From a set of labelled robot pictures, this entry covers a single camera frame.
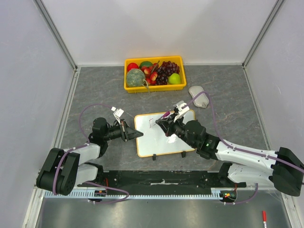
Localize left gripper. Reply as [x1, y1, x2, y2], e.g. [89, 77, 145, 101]
[103, 119, 143, 142]

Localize white marker with magenta cap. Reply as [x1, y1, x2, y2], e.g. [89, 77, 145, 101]
[152, 111, 171, 126]

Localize yellow framed whiteboard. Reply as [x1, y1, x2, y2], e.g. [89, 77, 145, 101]
[134, 112, 194, 158]

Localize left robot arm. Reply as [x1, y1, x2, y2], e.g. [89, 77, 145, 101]
[36, 117, 143, 196]

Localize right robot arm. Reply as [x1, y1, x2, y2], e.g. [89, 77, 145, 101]
[155, 116, 304, 197]

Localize grey round eraser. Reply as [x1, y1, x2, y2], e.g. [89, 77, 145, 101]
[189, 85, 209, 108]

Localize green pear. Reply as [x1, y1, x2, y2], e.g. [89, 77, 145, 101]
[168, 73, 181, 85]

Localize red yellow cherry bunch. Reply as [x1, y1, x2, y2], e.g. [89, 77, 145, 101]
[142, 63, 159, 86]

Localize dark purple grape bunch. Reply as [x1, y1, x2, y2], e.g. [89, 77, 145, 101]
[156, 61, 180, 86]

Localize green netted melon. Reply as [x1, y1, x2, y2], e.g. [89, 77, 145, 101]
[126, 68, 145, 87]

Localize yellow plastic bin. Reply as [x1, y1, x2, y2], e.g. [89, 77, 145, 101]
[123, 56, 187, 93]

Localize green orange mango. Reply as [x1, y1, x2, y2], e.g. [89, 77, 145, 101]
[139, 61, 153, 70]

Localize red apple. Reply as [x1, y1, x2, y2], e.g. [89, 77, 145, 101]
[127, 62, 139, 72]

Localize red marker pen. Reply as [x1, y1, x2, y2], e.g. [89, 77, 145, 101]
[262, 210, 267, 228]

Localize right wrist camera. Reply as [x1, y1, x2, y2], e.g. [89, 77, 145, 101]
[173, 101, 190, 123]

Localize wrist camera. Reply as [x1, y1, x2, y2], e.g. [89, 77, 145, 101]
[173, 101, 190, 123]
[111, 106, 124, 124]

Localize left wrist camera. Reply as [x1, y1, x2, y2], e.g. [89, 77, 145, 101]
[111, 106, 124, 124]

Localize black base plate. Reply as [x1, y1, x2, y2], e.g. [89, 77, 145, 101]
[91, 171, 247, 195]

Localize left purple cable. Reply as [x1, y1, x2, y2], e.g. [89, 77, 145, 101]
[52, 104, 130, 204]

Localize purple cable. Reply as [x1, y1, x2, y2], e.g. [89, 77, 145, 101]
[184, 91, 304, 206]
[52, 104, 130, 204]

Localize slotted cable duct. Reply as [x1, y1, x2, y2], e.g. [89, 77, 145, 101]
[43, 188, 223, 200]

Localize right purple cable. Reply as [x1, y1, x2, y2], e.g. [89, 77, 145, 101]
[184, 91, 304, 206]

